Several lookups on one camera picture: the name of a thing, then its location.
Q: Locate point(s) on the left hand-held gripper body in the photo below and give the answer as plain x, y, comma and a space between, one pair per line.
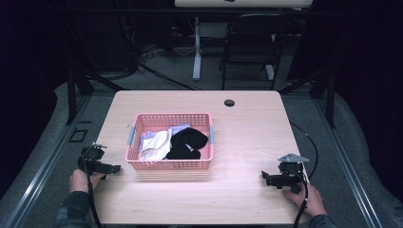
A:
92, 158

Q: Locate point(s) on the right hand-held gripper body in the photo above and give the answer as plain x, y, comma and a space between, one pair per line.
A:
293, 169

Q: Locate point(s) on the person's left hand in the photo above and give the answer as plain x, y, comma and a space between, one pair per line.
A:
79, 182

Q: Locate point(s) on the person's right hand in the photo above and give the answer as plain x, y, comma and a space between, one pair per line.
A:
309, 201

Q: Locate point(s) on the white cloth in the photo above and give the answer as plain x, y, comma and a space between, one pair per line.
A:
157, 146

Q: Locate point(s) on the pink plastic basket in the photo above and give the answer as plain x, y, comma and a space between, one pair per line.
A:
171, 164

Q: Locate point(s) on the black metal stand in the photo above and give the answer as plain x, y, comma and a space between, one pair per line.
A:
329, 95
74, 91

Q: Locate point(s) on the lavender cloth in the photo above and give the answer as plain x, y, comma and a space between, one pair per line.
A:
179, 129

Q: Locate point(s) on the black cloth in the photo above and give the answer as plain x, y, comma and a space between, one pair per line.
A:
189, 138

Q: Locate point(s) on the black table grommet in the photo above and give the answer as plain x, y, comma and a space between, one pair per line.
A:
229, 103

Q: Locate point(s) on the black chair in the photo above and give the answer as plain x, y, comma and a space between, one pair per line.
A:
253, 38

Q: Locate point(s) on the white desk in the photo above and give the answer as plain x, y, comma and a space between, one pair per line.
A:
197, 47

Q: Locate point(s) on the black rectangular floor frame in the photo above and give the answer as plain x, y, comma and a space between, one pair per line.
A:
78, 135

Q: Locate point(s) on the aluminium floor rail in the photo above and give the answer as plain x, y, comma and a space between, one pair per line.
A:
44, 164
348, 164

